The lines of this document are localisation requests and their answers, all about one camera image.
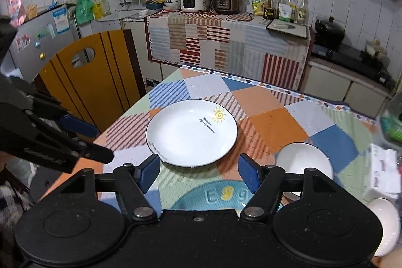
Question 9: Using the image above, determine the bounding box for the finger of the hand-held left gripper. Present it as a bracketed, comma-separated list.
[30, 95, 100, 139]
[6, 116, 114, 174]

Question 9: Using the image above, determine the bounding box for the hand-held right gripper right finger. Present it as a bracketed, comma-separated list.
[238, 154, 330, 223]

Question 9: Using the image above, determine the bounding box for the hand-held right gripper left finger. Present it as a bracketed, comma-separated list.
[67, 154, 161, 223]

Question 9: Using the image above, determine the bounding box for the white plate with sun print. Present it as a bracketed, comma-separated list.
[146, 99, 238, 167]

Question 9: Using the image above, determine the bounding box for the white ribbed bowl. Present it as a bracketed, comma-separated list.
[275, 142, 334, 198]
[366, 198, 401, 257]

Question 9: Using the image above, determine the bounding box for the orange wooden chair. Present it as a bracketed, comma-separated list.
[33, 30, 146, 134]

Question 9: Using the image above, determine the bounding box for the silver refrigerator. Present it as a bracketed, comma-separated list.
[8, 4, 83, 75]

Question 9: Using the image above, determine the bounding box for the pink packet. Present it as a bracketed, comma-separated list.
[6, 0, 26, 27]

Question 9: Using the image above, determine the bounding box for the green plastic bag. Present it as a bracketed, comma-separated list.
[76, 0, 95, 24]

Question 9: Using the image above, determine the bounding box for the yellow detergent bottle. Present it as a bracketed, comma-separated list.
[94, 0, 111, 19]

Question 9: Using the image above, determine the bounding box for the striped patchwork counter cloth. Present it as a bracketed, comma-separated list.
[145, 11, 311, 91]

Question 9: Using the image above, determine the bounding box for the white tissue pack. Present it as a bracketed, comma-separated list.
[364, 143, 400, 203]

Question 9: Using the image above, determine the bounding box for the white cutting board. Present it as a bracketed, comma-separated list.
[266, 19, 307, 38]

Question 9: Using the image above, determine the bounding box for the basket with green contents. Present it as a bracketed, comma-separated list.
[379, 108, 402, 143]

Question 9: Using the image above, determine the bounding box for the black gas stove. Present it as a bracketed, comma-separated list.
[312, 42, 394, 84]

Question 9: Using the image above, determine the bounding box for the black wok with lid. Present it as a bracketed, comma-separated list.
[315, 16, 346, 46]

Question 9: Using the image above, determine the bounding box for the white seasoning packet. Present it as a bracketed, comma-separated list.
[279, 4, 294, 21]

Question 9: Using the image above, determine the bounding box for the yellow snack packet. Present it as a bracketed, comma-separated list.
[252, 0, 268, 16]

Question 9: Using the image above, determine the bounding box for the yellow oil bottle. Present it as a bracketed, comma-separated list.
[297, 0, 309, 25]

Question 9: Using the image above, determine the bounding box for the white rice cooker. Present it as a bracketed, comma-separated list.
[180, 0, 211, 13]

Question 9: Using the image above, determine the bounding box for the small white pot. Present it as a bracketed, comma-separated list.
[364, 39, 389, 57]

